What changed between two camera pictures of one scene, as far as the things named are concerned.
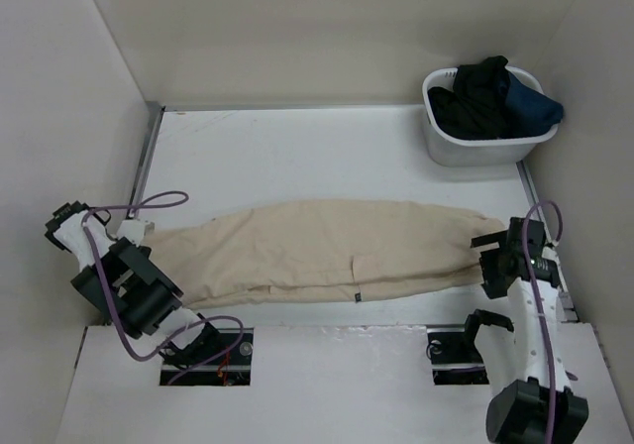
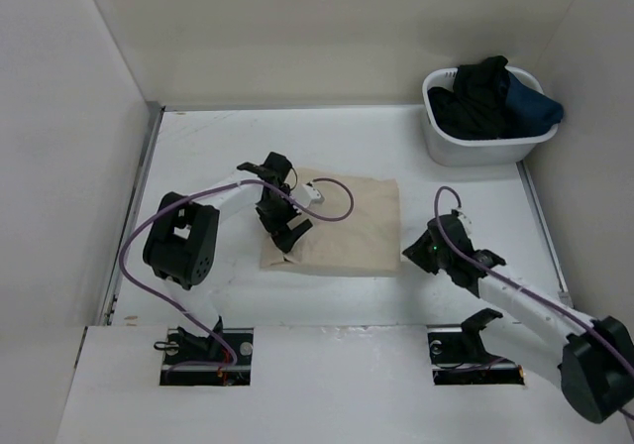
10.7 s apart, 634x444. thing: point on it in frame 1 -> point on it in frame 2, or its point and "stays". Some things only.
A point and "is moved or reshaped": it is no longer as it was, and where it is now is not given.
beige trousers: x=321 y=250 is moved or reshaped
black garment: x=476 y=106 stays
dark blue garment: x=527 y=111 stays
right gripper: x=493 y=283 -> x=416 y=252
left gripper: x=144 y=249 -> x=282 y=235
